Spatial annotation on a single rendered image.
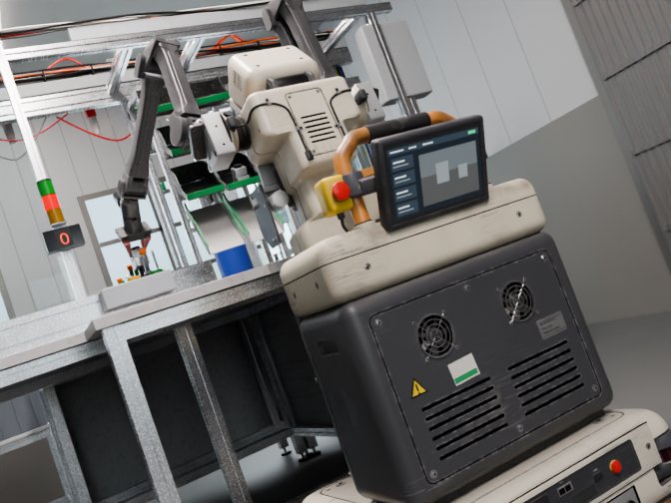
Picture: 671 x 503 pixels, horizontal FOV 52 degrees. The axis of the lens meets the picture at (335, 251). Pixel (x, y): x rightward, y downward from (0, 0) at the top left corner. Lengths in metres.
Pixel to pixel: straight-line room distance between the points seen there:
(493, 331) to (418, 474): 0.31
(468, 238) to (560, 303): 0.25
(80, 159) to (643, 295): 4.33
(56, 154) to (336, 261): 4.96
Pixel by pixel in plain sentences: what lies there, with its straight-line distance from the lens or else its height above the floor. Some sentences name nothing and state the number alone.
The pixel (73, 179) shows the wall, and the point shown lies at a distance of 6.02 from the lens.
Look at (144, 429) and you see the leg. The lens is 1.81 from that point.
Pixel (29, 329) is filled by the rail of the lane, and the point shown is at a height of 0.92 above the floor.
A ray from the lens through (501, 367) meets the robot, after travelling 1.40.
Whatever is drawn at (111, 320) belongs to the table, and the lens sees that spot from 1.79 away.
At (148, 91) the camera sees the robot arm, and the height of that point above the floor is 1.47.
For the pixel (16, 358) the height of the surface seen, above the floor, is 0.85.
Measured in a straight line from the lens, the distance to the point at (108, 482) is 3.83.
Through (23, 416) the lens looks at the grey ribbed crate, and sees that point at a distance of 4.14.
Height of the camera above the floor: 0.69
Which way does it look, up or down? 4 degrees up
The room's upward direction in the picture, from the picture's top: 20 degrees counter-clockwise
